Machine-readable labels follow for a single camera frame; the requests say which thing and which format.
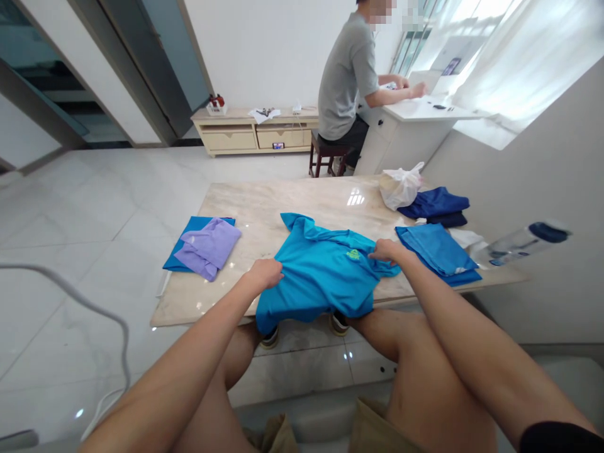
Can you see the person's left hand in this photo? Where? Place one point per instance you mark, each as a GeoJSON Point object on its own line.
{"type": "Point", "coordinates": [263, 275]}

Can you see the person's right hand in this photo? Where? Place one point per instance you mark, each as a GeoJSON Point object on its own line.
{"type": "Point", "coordinates": [388, 254]}

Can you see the person's left fingers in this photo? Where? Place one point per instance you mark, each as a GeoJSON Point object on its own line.
{"type": "Point", "coordinates": [273, 272]}

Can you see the person's right fingers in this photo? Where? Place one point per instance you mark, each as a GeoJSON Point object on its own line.
{"type": "Point", "coordinates": [377, 252]}

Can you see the turquoise polo shirt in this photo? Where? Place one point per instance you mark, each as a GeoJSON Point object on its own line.
{"type": "Point", "coordinates": [321, 273]}

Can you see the folded blue shirt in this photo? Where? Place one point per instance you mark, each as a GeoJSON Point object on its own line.
{"type": "Point", "coordinates": [436, 255]}

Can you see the marble low table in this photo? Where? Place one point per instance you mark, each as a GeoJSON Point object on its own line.
{"type": "Point", "coordinates": [264, 207]}

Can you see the white plastic bag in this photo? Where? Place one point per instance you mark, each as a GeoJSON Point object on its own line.
{"type": "Point", "coordinates": [401, 186]}

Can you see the lilac folded shirt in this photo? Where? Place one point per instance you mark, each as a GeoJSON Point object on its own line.
{"type": "Point", "coordinates": [207, 247]}

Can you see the dark blue crumpled clothes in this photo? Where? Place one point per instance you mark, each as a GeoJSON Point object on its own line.
{"type": "Point", "coordinates": [439, 205]}

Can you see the blue folded garment under lilac shirt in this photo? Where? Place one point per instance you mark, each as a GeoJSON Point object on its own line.
{"type": "Point", "coordinates": [181, 245]}

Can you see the dark wooden stool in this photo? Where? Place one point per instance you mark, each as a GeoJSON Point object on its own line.
{"type": "Point", "coordinates": [325, 155]}

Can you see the white desk cabinet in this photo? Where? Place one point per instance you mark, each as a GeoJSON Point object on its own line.
{"type": "Point", "coordinates": [406, 132]}

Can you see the cream low cabinet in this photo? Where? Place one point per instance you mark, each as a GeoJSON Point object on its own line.
{"type": "Point", "coordinates": [245, 132]}

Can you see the clear water bottle blue cap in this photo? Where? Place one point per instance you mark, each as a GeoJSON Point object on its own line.
{"type": "Point", "coordinates": [524, 243]}

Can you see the white box with bottles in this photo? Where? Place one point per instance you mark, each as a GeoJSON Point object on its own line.
{"type": "Point", "coordinates": [217, 106]}

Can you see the white curtain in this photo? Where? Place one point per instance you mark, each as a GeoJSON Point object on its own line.
{"type": "Point", "coordinates": [509, 61]}

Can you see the glass sliding door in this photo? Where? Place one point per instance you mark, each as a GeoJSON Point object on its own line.
{"type": "Point", "coordinates": [61, 71]}

